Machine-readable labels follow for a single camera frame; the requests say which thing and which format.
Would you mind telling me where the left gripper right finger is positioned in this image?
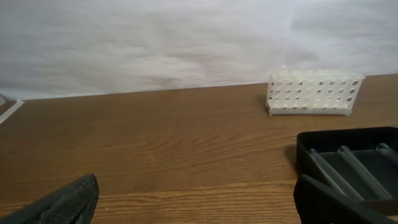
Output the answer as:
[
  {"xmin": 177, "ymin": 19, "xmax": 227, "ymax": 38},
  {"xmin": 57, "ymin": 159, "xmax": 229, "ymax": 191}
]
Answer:
[{"xmin": 292, "ymin": 174, "xmax": 398, "ymax": 224}]

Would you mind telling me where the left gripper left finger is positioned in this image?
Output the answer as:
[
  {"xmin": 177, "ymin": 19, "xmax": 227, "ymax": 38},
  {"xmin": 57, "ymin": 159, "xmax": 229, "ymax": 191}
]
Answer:
[{"xmin": 0, "ymin": 173, "xmax": 100, "ymax": 224}]

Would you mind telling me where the clear test tube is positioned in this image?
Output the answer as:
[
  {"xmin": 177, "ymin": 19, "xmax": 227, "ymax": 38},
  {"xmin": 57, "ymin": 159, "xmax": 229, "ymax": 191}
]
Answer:
[
  {"xmin": 307, "ymin": 148, "xmax": 366, "ymax": 202},
  {"xmin": 338, "ymin": 144, "xmax": 394, "ymax": 200},
  {"xmin": 375, "ymin": 142, "xmax": 398, "ymax": 169}
]

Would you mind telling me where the black tray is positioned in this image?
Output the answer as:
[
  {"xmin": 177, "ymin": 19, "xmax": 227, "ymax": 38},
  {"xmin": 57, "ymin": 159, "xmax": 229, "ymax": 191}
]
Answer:
[{"xmin": 296, "ymin": 126, "xmax": 398, "ymax": 216}]

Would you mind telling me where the white test tube rack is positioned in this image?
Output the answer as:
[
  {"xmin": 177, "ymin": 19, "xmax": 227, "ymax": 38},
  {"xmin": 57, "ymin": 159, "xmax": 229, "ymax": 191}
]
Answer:
[{"xmin": 266, "ymin": 68, "xmax": 366, "ymax": 117}]

